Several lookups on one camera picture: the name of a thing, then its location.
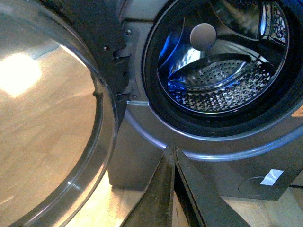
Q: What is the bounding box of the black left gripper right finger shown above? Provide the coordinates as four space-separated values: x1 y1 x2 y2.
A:
172 147 249 227

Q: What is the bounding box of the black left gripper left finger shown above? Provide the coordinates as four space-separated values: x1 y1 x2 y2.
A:
121 146 176 227

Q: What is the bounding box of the grey front-load washing machine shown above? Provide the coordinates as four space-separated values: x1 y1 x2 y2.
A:
108 0 303 200

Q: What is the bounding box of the washing machine glass door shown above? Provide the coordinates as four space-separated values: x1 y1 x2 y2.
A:
0 0 128 227

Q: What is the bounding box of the white paper label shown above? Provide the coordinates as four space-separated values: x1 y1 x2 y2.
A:
260 169 284 186

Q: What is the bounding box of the orange warning sticker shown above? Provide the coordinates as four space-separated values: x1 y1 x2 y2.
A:
292 106 303 117

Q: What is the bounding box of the stainless steel washer drum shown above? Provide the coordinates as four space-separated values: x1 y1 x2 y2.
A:
157 0 289 114

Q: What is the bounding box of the round grey drum hub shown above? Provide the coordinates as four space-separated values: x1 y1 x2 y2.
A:
190 23 217 51

